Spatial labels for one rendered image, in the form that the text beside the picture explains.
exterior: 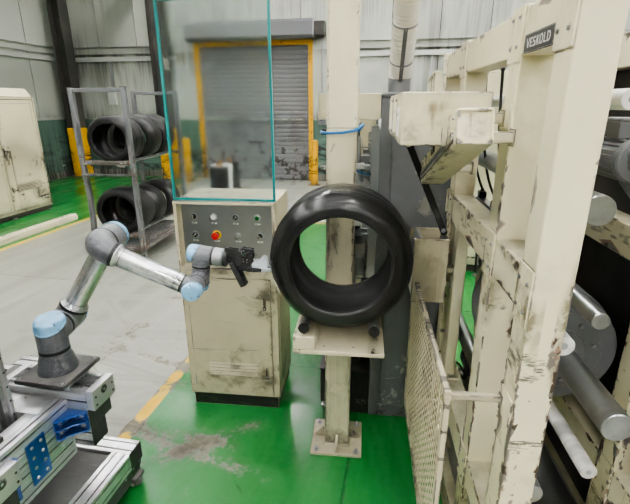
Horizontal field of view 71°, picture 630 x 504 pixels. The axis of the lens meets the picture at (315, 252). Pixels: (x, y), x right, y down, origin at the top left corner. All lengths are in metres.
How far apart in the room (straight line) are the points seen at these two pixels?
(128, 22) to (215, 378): 10.65
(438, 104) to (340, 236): 0.89
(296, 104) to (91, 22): 5.35
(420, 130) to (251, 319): 1.59
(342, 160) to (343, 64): 0.38
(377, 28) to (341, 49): 8.77
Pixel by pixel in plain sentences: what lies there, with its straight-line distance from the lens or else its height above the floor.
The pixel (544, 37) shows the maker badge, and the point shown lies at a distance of 1.27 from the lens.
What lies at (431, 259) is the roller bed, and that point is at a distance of 2.00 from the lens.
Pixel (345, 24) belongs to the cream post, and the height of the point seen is 2.05.
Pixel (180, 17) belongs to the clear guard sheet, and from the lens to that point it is 2.43.
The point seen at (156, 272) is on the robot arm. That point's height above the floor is 1.14.
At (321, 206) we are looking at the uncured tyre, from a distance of 1.62.
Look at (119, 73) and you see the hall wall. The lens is 12.68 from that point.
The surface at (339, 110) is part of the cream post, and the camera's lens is 1.94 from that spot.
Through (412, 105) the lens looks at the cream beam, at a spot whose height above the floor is 1.75.
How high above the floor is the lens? 1.75
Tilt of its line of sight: 18 degrees down
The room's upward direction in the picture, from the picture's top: straight up
